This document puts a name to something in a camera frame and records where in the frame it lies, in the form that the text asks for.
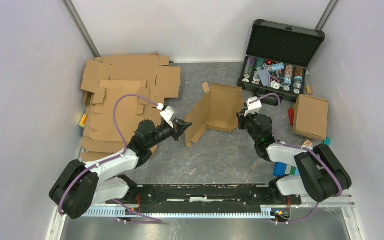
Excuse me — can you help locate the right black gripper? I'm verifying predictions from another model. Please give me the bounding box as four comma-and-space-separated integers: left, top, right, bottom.
236, 108, 259, 144

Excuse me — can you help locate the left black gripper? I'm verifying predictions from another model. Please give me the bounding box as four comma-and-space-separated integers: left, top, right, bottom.
147, 118, 192, 149

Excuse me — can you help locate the cardboard box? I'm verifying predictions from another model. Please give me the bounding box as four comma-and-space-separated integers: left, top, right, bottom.
184, 82, 244, 148
292, 94, 329, 141

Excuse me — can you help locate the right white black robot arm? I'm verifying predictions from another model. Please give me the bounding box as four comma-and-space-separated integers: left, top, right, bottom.
236, 113, 352, 204

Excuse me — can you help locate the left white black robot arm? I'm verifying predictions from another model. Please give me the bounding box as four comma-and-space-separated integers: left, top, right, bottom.
49, 118, 192, 220

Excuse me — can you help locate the folded cardboard box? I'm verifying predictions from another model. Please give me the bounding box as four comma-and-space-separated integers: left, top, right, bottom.
292, 94, 329, 141

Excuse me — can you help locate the red object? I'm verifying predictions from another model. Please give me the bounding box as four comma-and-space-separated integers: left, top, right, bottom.
288, 108, 295, 126

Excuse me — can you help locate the blue block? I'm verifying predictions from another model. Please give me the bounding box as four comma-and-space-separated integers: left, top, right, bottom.
273, 162, 300, 177

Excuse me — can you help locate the black poker chip case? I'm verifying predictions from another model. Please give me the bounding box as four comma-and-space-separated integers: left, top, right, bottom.
237, 19, 326, 103

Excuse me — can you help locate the wooden letter block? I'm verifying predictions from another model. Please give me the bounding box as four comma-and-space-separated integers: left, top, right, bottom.
302, 139, 314, 148

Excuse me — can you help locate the small brown wooden block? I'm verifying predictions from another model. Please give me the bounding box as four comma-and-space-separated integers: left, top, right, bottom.
306, 85, 313, 96

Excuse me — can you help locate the teal cube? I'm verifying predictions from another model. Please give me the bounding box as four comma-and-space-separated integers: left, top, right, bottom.
323, 137, 331, 146

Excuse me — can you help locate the stack of flat cardboard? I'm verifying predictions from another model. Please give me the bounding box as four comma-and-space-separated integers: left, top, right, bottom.
80, 53, 181, 162

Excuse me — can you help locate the orange yellow block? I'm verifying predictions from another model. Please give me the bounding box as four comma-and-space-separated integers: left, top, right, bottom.
78, 113, 88, 128

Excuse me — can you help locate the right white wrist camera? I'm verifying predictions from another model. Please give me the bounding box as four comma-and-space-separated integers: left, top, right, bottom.
244, 96, 262, 117

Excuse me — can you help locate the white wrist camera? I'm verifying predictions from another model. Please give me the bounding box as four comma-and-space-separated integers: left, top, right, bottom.
244, 96, 262, 117
160, 106, 177, 129

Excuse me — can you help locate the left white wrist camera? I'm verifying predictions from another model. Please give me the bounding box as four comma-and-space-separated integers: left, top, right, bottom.
160, 106, 177, 129

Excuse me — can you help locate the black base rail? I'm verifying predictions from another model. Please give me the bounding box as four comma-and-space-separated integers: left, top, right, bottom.
120, 183, 302, 214

